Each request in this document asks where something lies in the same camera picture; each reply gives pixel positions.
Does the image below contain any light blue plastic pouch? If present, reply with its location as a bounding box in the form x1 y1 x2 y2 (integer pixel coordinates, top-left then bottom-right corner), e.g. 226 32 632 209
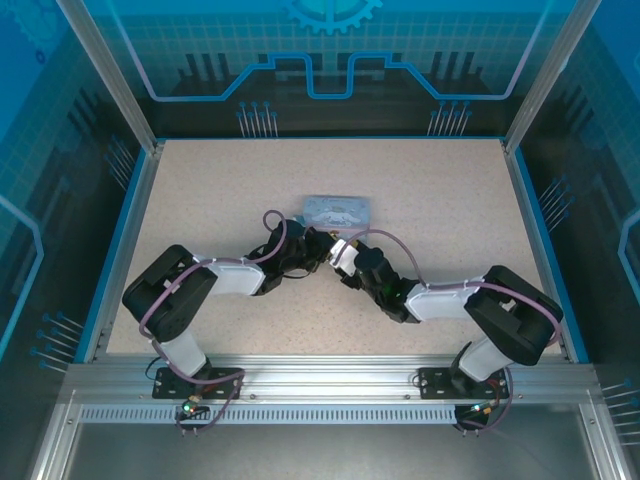
300 193 374 242

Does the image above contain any blue printed back panel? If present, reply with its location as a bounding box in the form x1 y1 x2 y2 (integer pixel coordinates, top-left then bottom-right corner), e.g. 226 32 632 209
89 0 556 139

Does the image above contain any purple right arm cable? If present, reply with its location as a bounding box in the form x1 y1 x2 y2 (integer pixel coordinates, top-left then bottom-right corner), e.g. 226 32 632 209
349 228 564 432

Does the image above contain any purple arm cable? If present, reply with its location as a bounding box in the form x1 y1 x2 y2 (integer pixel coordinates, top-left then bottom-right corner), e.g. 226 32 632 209
137 208 291 437
349 228 564 432

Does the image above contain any aluminium front frame rail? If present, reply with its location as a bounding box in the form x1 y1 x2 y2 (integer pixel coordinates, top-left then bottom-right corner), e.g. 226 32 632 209
63 353 602 402

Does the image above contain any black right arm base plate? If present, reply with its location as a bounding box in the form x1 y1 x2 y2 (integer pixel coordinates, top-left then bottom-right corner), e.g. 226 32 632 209
416 367 511 400

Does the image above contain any slotted grey cable duct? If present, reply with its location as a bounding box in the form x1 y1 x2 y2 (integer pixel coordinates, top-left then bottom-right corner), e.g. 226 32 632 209
78 405 462 426

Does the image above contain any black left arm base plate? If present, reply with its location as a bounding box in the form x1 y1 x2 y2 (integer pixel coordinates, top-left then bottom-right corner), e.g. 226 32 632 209
152 367 246 400

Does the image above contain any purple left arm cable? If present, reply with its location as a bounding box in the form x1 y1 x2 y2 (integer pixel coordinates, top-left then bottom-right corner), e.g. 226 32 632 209
137 208 291 437

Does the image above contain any aluminium right side rail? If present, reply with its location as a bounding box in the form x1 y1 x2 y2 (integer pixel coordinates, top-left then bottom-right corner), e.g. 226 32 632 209
501 139 590 364

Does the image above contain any aluminium left side rail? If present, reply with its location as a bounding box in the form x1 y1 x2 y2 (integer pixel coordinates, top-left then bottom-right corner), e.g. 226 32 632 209
81 143 162 364

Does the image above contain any aluminium left frame post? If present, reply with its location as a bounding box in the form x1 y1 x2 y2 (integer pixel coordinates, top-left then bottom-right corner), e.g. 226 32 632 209
53 0 167 154

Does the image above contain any aluminium frame post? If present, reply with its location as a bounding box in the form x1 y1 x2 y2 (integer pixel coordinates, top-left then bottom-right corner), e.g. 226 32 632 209
53 0 167 154
501 0 604 154

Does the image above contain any aluminium right frame post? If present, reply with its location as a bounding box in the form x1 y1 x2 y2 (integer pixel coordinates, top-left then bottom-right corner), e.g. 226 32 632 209
501 0 604 154

